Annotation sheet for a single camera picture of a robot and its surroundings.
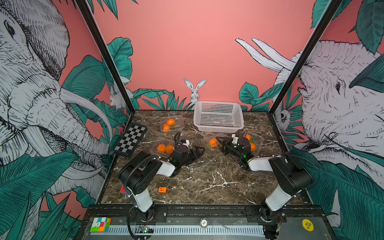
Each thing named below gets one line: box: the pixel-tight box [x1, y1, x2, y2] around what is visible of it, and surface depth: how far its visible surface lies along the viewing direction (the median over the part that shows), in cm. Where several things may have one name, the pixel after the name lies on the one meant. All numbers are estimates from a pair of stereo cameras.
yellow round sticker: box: [302, 219, 314, 232], surface depth 73 cm
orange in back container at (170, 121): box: [166, 118, 176, 126], surface depth 109 cm
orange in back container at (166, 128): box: [162, 124, 170, 133], surface depth 106 cm
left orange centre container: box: [157, 144, 166, 153], surface depth 95 cm
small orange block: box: [158, 187, 167, 194], surface depth 81 cm
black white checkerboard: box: [112, 123, 148, 158], surface depth 100 cm
